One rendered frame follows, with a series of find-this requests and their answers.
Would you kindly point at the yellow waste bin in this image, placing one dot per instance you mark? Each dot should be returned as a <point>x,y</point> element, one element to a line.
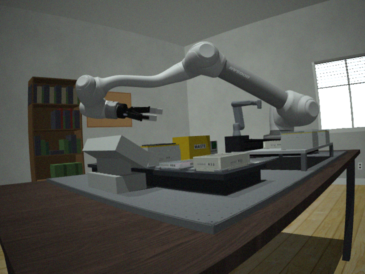
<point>193,146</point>

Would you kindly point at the white multi-trough reservoir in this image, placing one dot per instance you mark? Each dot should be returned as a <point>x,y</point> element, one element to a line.
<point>274,144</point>

